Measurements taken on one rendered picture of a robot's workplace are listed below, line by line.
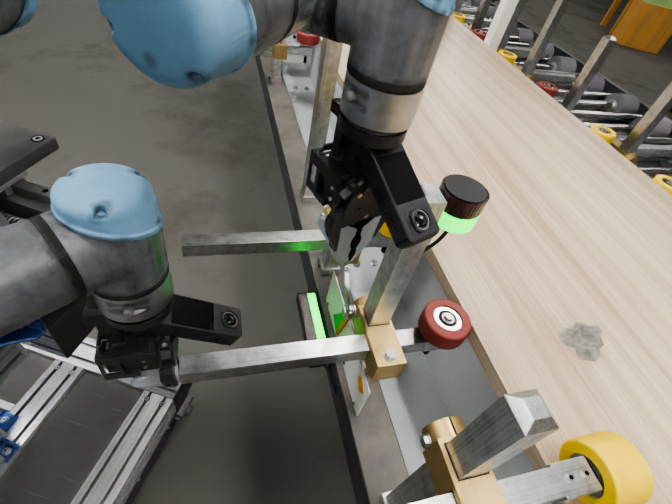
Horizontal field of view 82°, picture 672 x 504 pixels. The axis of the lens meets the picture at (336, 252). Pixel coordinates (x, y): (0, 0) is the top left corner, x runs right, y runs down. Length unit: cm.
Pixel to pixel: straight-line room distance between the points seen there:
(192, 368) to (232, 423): 89
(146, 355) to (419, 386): 60
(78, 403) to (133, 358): 86
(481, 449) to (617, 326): 49
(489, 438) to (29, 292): 39
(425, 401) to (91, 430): 89
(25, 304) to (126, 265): 7
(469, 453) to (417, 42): 38
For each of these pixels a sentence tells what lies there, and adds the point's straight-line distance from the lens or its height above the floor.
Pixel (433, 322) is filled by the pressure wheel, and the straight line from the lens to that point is 64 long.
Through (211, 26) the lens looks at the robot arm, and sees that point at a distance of 24.
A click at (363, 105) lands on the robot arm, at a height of 124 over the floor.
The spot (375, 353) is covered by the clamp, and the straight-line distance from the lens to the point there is 62.
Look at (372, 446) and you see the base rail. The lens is 75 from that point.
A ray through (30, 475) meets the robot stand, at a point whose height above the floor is 21.
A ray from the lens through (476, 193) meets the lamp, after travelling 50.
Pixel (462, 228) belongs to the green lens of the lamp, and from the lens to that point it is 51.
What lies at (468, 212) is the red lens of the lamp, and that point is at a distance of 49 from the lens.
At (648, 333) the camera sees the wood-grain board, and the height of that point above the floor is 90.
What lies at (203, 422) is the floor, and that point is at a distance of 149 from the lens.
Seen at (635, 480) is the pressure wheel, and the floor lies 98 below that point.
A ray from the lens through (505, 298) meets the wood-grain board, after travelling 76.
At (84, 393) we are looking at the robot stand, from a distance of 138.
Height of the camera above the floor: 140
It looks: 46 degrees down
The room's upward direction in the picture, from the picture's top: 14 degrees clockwise
